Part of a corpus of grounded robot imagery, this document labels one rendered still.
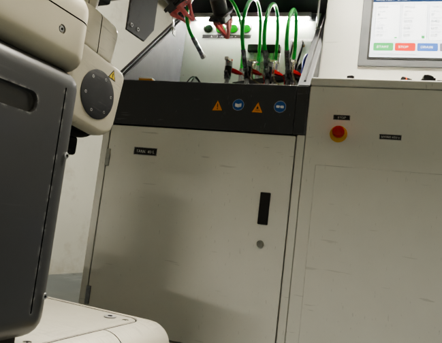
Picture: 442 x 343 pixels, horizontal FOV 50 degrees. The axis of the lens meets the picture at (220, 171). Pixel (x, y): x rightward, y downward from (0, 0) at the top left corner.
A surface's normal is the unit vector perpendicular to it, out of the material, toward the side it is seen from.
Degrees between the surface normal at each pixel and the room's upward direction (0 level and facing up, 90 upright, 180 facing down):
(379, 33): 76
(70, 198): 90
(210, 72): 90
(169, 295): 90
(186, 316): 90
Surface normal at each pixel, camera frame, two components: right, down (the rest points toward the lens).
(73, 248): 0.90, 0.06
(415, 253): -0.26, -0.14
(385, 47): -0.22, -0.36
